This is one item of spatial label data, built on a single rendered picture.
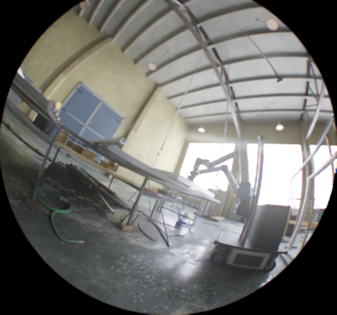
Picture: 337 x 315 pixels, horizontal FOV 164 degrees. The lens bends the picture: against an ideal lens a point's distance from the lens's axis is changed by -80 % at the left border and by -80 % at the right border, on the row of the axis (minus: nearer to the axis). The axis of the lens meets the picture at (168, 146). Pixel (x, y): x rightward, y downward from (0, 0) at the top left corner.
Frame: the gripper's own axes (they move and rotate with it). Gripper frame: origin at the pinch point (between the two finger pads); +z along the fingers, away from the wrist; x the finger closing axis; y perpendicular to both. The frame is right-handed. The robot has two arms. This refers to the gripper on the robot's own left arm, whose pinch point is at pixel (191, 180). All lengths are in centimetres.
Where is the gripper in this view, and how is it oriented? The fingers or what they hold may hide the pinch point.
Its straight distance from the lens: 165.9
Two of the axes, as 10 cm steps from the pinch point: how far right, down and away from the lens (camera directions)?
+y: -5.9, -4.9, -6.4
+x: 7.3, 0.2, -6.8
